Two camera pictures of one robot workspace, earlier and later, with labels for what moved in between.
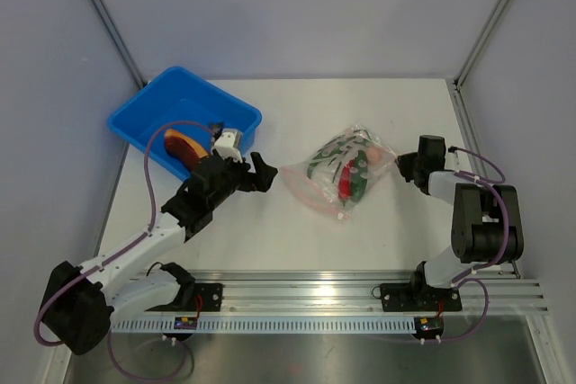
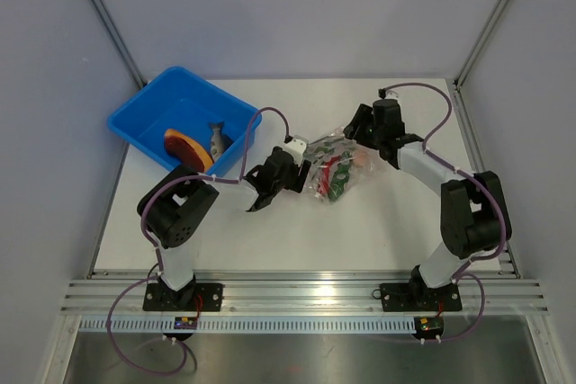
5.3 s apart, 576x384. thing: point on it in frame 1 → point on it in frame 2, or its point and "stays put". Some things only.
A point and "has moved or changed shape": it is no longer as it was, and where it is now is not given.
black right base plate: x=410 y=298 stays put
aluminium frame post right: x=493 y=19 stays put
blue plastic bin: x=180 y=95 stays put
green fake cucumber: x=358 y=174 → x=341 y=175
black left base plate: x=211 y=299 stays put
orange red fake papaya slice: x=184 y=149 stays put
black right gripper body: x=408 y=164 → x=367 y=133
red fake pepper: x=345 y=181 → x=324 y=185
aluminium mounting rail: x=337 y=292 stays put
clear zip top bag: x=337 y=174 has moved or changed shape
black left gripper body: x=235 y=174 → x=294 y=179
